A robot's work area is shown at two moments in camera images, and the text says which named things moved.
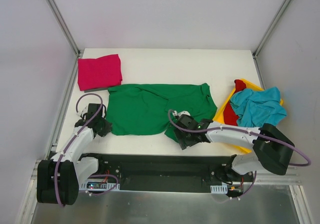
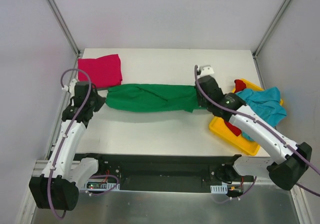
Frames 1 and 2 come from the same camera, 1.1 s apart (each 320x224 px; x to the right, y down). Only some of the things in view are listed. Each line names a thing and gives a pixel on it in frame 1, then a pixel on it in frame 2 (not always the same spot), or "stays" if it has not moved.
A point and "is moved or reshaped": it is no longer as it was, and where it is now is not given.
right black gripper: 182,139 -> 202,99
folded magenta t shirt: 103,71 stays
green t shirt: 143,109 is moved or reshaped
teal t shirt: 259,108 stays
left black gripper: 105,128 -> 97,101
